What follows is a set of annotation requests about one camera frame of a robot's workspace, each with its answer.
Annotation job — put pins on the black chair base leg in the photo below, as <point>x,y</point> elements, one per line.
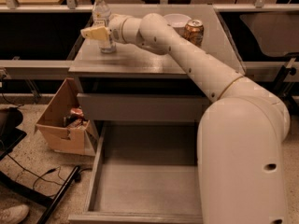
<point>49,203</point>

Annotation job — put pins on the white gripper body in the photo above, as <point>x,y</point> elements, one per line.
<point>116,28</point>

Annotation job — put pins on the open cardboard box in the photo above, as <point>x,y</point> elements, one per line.
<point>55,129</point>

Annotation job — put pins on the red snack packet in box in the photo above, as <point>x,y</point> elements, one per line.
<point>77,113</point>

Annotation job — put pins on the white sneaker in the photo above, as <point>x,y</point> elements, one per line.
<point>14,214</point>

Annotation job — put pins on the closed grey upper drawer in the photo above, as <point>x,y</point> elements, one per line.
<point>141,107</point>

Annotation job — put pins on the black office chair seat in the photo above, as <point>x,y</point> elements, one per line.
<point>10,135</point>

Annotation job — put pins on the open grey bottom drawer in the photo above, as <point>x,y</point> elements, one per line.
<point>143,174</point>

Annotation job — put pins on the grey drawer cabinet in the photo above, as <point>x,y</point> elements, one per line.
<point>149,85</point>

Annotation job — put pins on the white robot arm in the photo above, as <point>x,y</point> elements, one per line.
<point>239,137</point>

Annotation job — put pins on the white ceramic bowl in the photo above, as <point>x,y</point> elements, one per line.
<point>177,21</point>

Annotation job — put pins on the grey metal bench frame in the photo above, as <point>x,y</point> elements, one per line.
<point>34,68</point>

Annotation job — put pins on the clear plastic water bottle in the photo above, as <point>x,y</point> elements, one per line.
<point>101,16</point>

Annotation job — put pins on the gold patterned drink can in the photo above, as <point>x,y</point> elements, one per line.
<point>194,32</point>

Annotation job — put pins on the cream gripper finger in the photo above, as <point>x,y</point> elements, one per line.
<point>100,33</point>

